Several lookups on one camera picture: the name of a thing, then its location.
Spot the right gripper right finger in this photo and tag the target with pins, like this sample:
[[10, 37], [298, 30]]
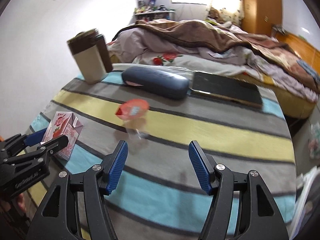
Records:
[[258, 214]]

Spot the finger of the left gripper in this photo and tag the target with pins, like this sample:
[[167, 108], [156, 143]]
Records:
[[33, 153], [17, 143]]

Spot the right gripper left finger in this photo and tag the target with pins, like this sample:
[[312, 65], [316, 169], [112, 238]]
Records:
[[57, 217]]

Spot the white round trash bin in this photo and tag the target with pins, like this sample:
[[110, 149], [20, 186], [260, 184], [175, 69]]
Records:
[[305, 222]]

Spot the person's left hand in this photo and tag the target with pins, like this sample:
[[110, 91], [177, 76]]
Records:
[[20, 201]]

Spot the green printed plastic bag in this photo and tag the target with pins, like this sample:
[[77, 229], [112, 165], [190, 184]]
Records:
[[314, 141]]

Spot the orange lid jelly cup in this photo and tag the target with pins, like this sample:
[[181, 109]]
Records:
[[133, 114]]

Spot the striped fleece table cloth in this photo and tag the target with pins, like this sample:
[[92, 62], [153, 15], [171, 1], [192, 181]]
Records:
[[158, 195]]

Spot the brown and cream thermos mug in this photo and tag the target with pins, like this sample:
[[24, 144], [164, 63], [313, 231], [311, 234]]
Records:
[[90, 52]]

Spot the dark blue glasses case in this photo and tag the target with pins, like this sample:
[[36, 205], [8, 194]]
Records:
[[159, 82]]

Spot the folded blue cloth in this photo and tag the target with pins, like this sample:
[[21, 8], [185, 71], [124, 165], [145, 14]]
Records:
[[309, 70]]

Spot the cluttered white shelf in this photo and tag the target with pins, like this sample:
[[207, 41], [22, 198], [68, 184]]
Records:
[[150, 12]]

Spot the bed with wooden headboard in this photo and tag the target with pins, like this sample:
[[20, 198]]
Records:
[[296, 101]]

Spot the brown fleece blanket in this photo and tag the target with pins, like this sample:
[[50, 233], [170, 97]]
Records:
[[216, 43]]

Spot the brown teddy bear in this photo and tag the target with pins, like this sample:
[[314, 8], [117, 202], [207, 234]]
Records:
[[214, 14]]

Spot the wooden wardrobe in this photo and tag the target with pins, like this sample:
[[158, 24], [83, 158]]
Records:
[[261, 15]]

